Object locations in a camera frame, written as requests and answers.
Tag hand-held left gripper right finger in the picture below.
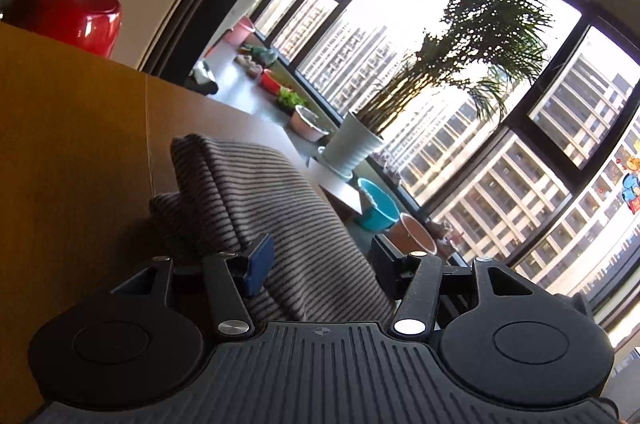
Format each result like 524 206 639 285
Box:
370 234 536 338

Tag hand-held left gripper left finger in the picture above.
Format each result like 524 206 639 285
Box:
111 233 276 339

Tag brown striped garment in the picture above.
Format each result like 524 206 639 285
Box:
149 133 399 323

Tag terracotta pot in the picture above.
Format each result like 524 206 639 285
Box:
387 213 440 258

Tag teal basin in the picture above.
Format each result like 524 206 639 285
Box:
354 178 401 233

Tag white ribbed plant pot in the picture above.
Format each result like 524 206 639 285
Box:
317 111 386 180

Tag red basin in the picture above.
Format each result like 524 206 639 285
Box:
260 69 287 96

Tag black object on sill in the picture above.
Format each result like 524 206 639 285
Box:
192 61 220 96

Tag green toy figure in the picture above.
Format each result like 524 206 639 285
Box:
249 46 279 66

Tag pink cup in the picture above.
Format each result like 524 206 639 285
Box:
222 15 256 48

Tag palm plant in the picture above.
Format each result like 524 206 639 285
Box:
357 0 569 141

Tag cartoon window sticker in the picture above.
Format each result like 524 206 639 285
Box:
620 157 640 215

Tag cardboard box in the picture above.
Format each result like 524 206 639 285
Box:
95 0 199 71

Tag red round bin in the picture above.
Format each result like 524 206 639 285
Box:
7 0 124 59

